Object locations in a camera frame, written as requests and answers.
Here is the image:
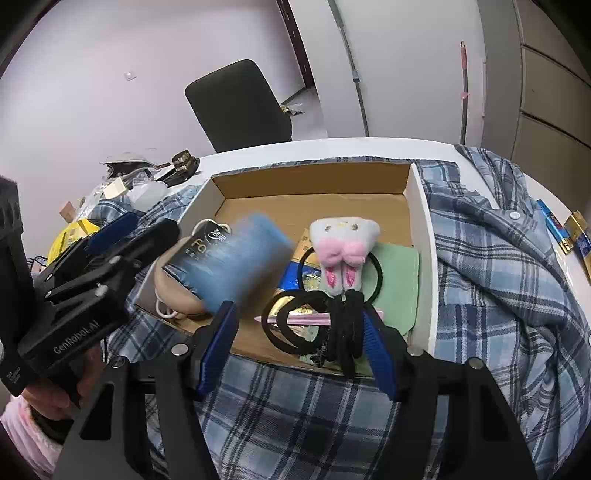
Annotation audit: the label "green felt pouch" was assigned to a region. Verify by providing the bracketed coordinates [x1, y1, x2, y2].
[298, 242, 420, 377]

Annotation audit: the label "black chair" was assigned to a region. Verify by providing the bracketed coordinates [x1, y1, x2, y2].
[185, 59, 293, 153]

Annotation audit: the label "pink pen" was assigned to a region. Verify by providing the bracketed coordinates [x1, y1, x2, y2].
[255, 310, 385, 326]

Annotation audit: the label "gold blue packet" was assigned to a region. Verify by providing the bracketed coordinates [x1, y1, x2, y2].
[277, 233, 333, 333]

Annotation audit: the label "black gold packet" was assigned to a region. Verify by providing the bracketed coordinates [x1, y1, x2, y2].
[159, 150, 200, 186]

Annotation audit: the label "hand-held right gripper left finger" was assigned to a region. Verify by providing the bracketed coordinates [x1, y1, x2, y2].
[54, 300, 240, 480]

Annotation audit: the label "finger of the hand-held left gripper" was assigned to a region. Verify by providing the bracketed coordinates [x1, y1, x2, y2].
[48, 220, 181, 301]
[46, 212, 140, 288]

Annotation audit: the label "white cardboard box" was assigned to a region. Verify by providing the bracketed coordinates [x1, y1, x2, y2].
[134, 157, 438, 379]

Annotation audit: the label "white pink plush tooth toy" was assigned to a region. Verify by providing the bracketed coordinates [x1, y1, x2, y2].
[308, 217, 382, 296]

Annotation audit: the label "person's left hand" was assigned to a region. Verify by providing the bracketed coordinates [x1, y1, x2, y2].
[21, 344, 109, 435]

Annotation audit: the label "blue face mask packet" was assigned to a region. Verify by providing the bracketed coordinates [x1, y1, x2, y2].
[173, 211, 296, 315]

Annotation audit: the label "blue foil packet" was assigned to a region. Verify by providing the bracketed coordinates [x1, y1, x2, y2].
[536, 199, 574, 256]

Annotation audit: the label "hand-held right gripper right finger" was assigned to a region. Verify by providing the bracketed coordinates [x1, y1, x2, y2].
[361, 307, 539, 480]

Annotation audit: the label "dark crumpled bag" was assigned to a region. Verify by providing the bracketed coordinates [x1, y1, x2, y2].
[102, 154, 153, 176]

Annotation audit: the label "dark door frame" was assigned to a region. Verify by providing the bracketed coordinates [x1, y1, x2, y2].
[286, 0, 317, 93]

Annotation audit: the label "person's left forearm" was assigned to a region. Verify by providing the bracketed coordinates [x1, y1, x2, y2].
[0, 394, 63, 478]

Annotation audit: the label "pink stick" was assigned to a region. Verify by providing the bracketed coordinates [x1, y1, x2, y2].
[458, 41, 468, 145]

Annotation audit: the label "beige round pad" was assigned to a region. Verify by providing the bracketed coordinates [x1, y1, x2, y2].
[154, 258, 208, 319]

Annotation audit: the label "blue plaid shirt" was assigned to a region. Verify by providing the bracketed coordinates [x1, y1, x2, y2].
[85, 144, 591, 480]

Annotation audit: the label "clear plastic bag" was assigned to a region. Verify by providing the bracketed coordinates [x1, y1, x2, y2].
[129, 182, 169, 208]

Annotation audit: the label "black hair ties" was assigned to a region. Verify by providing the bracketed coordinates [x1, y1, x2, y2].
[261, 251, 384, 377]

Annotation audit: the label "beige cabinet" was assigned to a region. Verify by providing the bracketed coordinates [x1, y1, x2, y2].
[478, 0, 591, 204]

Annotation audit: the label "yellow packet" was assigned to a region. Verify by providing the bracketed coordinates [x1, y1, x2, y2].
[47, 219, 100, 266]

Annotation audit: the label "grey mop pole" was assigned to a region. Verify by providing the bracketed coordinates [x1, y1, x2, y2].
[329, 0, 370, 138]

